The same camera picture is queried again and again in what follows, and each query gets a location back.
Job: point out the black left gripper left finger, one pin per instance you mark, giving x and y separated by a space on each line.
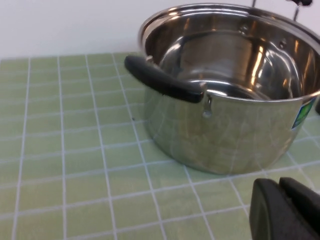
275 215

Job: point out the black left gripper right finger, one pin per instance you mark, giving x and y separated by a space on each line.
303 196

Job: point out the stainless steel cooking pot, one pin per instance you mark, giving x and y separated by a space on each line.
225 140

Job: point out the green tiled table mat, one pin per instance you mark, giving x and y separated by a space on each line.
75 150

